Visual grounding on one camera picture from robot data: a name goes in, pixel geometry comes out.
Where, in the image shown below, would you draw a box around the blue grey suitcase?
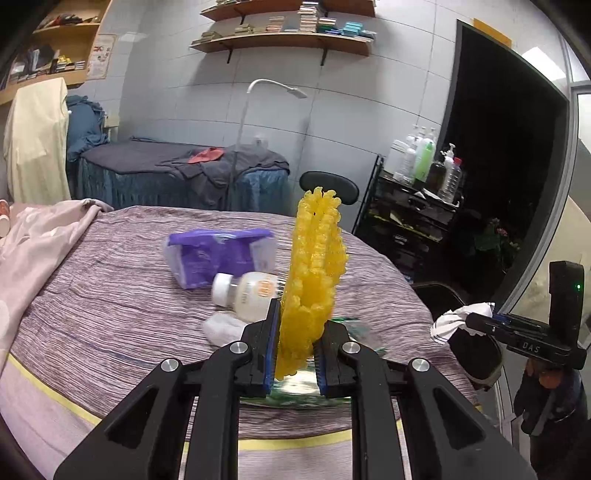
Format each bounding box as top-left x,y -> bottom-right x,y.
76,136 -> 291,215

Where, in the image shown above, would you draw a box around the green printed foil wrapper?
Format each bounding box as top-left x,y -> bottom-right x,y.
270,316 -> 387,407

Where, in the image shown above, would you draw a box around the wall poster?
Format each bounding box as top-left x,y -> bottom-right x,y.
87,33 -> 117,81

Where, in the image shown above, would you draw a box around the potted plant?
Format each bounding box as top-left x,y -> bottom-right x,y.
473,217 -> 522,268

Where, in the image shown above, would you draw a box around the green bottle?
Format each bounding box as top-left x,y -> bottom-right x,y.
414,138 -> 437,182

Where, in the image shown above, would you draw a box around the white jug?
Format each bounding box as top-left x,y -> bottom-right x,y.
385,138 -> 411,178

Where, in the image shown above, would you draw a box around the wooden bookcase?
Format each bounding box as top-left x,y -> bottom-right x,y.
0,0 -> 114,104

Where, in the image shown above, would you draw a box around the white floor lamp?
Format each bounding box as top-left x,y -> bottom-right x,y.
226,78 -> 309,210

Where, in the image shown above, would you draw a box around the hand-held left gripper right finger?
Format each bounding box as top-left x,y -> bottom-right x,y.
314,320 -> 540,480

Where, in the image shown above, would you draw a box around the stacks of books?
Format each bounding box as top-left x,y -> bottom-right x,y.
193,2 -> 376,47

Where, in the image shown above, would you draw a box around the black stool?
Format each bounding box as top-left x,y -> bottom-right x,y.
299,171 -> 360,206

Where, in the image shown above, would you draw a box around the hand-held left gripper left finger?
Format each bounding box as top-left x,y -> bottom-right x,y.
53,299 -> 282,480

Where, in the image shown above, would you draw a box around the dark bottle with white pump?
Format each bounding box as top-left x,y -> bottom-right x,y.
425,143 -> 455,195

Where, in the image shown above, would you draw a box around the pink blanket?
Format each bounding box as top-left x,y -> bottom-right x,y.
0,198 -> 114,365

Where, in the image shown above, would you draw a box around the red cloth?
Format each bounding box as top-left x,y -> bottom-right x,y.
188,147 -> 226,164

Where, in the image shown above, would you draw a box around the white plastic bottle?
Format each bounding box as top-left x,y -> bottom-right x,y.
211,271 -> 283,323

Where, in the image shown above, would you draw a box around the clear bottle with red cap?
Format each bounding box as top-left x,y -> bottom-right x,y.
441,157 -> 464,204

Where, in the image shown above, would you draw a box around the cream cloth cover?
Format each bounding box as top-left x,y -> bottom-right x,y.
4,78 -> 72,204

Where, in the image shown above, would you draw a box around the purple plastic packet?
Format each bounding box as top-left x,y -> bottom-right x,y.
164,228 -> 277,291

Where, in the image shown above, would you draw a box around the white striped paper wad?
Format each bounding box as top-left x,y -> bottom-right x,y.
430,302 -> 496,344

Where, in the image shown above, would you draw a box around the short wooden wall shelf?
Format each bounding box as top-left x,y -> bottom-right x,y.
201,0 -> 377,21

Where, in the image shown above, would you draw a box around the person's right hand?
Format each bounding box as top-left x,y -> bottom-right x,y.
526,357 -> 563,389

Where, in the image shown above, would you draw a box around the blue cloth pile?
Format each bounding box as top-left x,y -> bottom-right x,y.
66,95 -> 112,162

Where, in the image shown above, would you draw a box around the long wooden wall shelf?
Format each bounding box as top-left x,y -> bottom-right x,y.
190,32 -> 374,65

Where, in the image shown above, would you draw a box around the grey blanket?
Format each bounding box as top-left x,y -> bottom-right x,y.
157,143 -> 291,206

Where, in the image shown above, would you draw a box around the black wire cart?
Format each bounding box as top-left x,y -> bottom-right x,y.
353,154 -> 465,282

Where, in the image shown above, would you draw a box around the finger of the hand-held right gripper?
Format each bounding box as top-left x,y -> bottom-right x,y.
465,311 -> 512,340

